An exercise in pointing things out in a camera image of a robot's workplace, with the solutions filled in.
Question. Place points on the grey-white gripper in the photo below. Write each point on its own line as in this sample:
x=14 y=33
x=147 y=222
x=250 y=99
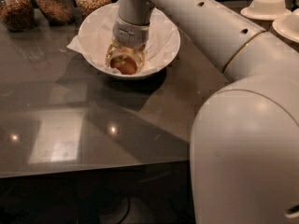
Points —
x=130 y=32

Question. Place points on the red apple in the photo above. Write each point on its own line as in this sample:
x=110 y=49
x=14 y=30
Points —
x=125 y=64

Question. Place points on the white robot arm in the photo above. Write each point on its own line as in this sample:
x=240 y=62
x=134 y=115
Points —
x=244 y=151

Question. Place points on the white paper liner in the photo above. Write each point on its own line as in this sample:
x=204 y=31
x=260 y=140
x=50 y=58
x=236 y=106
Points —
x=96 y=38

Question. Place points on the leftmost glass cereal jar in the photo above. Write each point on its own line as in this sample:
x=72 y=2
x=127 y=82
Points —
x=17 y=15

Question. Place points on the rear stack paper bowls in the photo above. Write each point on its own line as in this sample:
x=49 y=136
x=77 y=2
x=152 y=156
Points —
x=265 y=10

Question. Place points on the stack paper bowls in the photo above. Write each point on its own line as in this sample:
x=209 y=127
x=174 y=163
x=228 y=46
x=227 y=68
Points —
x=265 y=10
x=288 y=26

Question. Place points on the front stack paper bowls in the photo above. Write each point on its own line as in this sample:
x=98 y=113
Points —
x=288 y=26

